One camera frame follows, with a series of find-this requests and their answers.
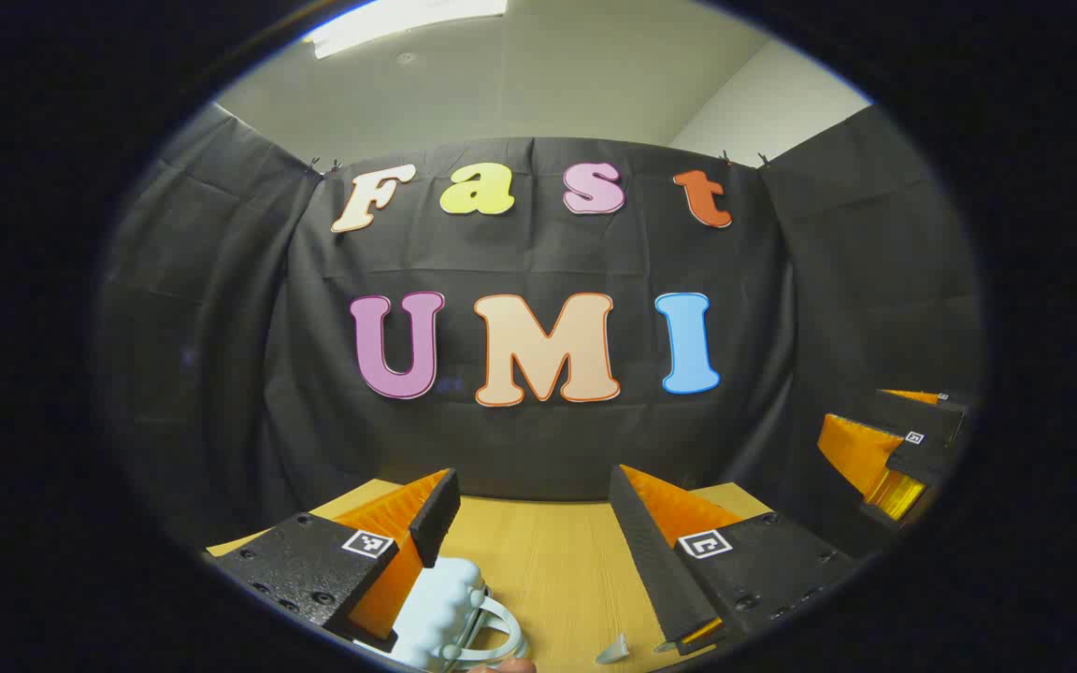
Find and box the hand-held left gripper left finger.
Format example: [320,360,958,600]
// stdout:
[205,467,461,653]

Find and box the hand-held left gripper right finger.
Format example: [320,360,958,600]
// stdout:
[608,464,864,657]

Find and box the light blue small suitcase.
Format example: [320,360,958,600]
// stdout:
[356,556,532,670]

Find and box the black backdrop cloth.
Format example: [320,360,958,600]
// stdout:
[94,103,984,562]

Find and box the ceiling light panel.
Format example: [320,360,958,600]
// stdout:
[303,0,509,60]

